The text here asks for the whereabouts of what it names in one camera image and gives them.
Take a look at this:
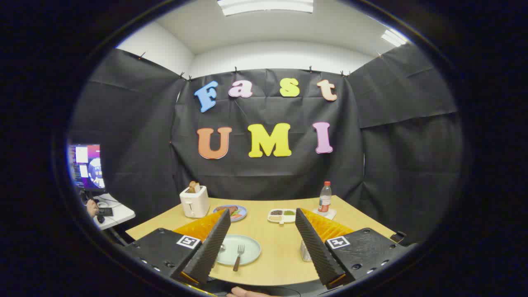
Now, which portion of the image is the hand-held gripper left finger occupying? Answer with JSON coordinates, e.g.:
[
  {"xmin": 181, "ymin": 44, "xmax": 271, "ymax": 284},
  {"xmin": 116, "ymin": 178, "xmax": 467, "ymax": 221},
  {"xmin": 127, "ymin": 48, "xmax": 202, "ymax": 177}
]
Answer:
[{"xmin": 122, "ymin": 208, "xmax": 231, "ymax": 289}]

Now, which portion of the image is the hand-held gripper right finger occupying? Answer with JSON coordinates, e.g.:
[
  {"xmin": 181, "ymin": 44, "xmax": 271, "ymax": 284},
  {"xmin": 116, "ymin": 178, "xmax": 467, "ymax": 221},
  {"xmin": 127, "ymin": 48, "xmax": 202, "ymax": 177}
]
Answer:
[{"xmin": 295, "ymin": 207, "xmax": 415, "ymax": 290}]

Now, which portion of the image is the fork with wooden handle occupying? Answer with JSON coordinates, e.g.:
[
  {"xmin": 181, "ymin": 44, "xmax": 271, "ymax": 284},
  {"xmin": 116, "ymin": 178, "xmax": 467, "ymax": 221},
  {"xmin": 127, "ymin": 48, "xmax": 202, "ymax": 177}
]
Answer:
[{"xmin": 233, "ymin": 244, "xmax": 245, "ymax": 272}]

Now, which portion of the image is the light green plate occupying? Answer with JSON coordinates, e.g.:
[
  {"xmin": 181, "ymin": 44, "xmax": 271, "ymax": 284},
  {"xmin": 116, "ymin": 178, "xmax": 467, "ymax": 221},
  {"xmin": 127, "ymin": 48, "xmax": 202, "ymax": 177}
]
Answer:
[{"xmin": 215, "ymin": 234, "xmax": 262, "ymax": 266}]

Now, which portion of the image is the white square coaster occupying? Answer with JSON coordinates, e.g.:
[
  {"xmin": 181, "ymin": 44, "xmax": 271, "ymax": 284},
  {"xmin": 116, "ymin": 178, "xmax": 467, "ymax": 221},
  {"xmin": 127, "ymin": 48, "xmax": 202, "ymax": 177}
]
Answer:
[{"xmin": 312, "ymin": 207, "xmax": 337, "ymax": 220}]

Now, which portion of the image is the blue plate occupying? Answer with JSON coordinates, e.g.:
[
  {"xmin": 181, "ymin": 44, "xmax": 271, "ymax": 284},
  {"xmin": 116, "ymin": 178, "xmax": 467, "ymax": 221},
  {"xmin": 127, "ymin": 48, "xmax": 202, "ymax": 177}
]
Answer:
[{"xmin": 213, "ymin": 205, "xmax": 248, "ymax": 222}]

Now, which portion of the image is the white divided dish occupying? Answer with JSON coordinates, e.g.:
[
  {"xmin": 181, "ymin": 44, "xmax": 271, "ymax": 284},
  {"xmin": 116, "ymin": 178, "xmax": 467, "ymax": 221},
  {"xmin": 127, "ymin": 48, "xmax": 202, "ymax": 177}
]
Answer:
[{"xmin": 267, "ymin": 208, "xmax": 297, "ymax": 224}]

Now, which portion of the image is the white toaster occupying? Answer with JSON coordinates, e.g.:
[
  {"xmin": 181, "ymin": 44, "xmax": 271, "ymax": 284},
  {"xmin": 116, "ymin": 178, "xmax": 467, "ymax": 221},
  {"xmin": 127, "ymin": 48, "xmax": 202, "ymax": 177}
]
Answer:
[{"xmin": 179, "ymin": 186, "xmax": 210, "ymax": 218}]

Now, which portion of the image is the clear water bottle red cap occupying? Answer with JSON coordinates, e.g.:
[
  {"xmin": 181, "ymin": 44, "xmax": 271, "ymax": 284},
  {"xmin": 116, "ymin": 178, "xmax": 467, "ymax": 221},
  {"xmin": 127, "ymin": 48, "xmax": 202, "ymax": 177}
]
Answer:
[{"xmin": 318, "ymin": 181, "xmax": 332, "ymax": 216}]

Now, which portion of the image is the black backdrop cloth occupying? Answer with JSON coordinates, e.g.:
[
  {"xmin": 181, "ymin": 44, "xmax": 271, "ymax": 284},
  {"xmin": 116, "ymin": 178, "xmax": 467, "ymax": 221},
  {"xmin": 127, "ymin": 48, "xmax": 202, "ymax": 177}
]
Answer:
[{"xmin": 68, "ymin": 43, "xmax": 464, "ymax": 244}]

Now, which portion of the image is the white side desk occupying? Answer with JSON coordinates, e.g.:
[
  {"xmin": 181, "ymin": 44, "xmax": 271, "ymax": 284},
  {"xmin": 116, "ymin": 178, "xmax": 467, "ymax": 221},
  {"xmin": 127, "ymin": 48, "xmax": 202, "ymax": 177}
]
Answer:
[{"xmin": 89, "ymin": 193, "xmax": 136, "ymax": 231}]

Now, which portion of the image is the computer monitor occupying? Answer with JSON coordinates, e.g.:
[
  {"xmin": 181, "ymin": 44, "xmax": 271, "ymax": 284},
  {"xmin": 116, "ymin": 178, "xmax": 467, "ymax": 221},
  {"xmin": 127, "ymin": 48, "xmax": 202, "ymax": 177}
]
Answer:
[{"xmin": 68, "ymin": 143, "xmax": 106, "ymax": 192}]

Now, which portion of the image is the small ceiling light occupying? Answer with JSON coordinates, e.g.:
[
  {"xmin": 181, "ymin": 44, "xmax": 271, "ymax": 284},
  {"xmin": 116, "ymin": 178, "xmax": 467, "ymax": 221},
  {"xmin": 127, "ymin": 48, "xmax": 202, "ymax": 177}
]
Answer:
[{"xmin": 380, "ymin": 29, "xmax": 409, "ymax": 47}]

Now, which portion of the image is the long ceiling light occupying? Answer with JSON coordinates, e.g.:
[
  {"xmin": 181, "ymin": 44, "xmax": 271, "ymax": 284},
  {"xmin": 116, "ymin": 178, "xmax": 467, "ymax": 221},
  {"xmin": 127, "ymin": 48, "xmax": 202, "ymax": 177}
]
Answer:
[{"xmin": 217, "ymin": 0, "xmax": 314, "ymax": 16}]

